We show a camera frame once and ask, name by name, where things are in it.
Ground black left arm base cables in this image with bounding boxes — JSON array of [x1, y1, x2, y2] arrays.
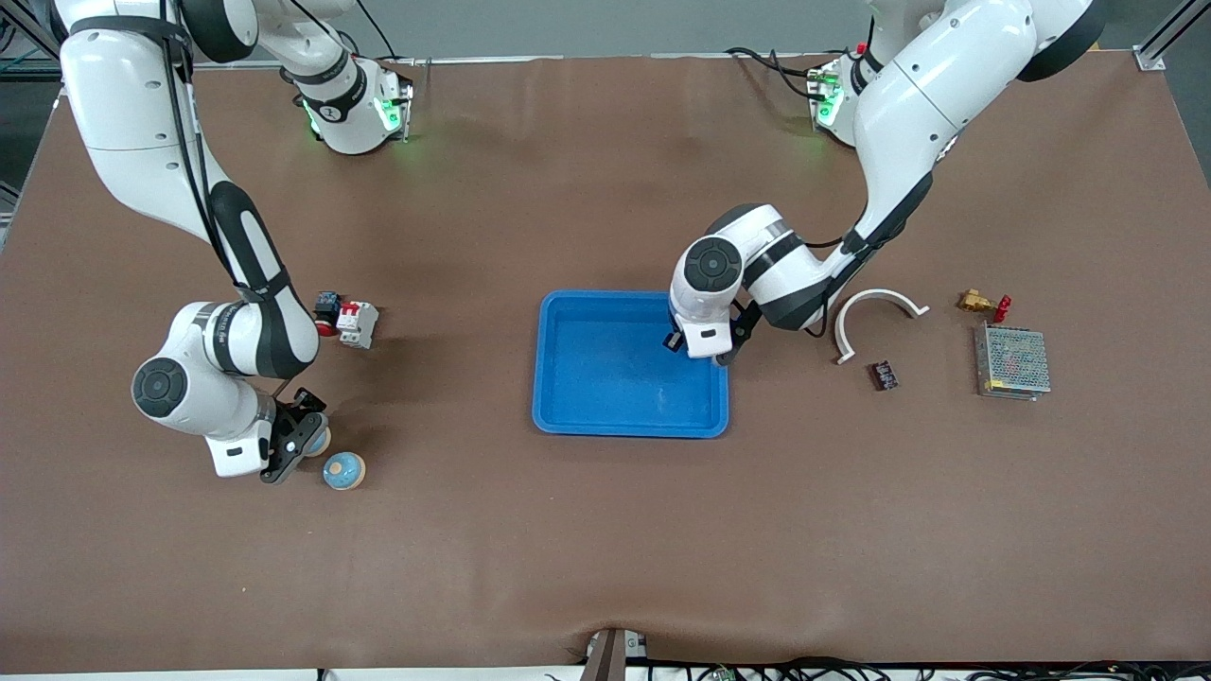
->
[[727, 45, 824, 103]]

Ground aluminium frame profile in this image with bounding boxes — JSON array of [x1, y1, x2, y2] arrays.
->
[[1135, 0, 1211, 72], [0, 0, 67, 81]]

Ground brass valve with red handle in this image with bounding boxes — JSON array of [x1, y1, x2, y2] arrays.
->
[[957, 289, 1012, 323]]

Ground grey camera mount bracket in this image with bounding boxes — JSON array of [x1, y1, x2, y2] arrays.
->
[[582, 629, 649, 681]]

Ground metal mesh power supply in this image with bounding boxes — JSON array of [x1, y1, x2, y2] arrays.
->
[[974, 322, 1052, 402]]

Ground white red circuit breaker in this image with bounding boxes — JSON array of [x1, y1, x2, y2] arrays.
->
[[337, 301, 380, 350]]

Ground white semicircular pipe clamp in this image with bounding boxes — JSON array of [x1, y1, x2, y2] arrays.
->
[[834, 288, 930, 366]]

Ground black right arm base cable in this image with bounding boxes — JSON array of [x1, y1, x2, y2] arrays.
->
[[355, 24, 403, 65]]

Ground brown table cover sheet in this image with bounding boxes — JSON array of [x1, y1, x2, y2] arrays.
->
[[0, 52, 1211, 674]]

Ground blue plastic tray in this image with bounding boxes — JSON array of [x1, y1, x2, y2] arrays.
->
[[532, 290, 729, 439]]

